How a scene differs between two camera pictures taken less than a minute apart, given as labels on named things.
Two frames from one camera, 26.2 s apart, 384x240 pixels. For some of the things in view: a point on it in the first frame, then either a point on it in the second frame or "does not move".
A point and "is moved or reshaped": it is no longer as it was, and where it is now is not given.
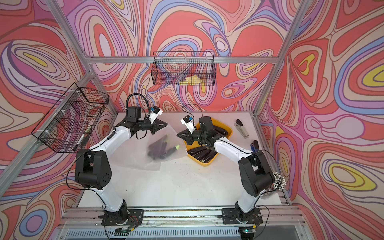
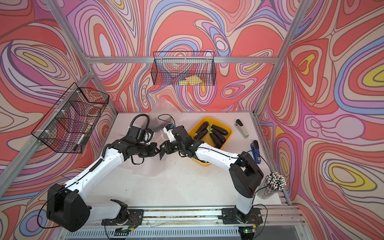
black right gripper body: [199, 135] -> [175, 146]
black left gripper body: [143, 125] -> [146, 150]
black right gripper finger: [187, 136] -> [165, 148]
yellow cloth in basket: [192, 80] does not move
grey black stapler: [241, 128] does not move
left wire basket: [67, 128] does not move
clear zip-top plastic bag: [165, 143] is moved or reshaped
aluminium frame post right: [302, 7] does not move
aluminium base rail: [279, 223] does not move
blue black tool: [254, 146] does not move
